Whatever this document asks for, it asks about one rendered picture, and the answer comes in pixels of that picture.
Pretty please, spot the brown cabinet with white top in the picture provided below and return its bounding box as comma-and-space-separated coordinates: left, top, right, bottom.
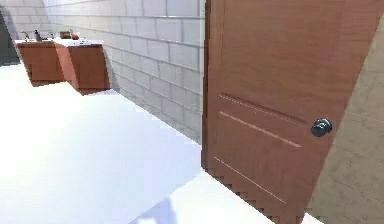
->
53, 37, 112, 96

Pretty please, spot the dark round door knob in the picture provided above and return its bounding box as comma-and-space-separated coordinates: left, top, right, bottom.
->
310, 117, 333, 138

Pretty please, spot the brown wooden room door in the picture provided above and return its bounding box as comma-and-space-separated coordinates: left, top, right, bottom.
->
201, 0, 384, 224

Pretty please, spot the brown cabinet with sink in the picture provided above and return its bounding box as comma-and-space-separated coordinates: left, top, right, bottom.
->
14, 38, 66, 88

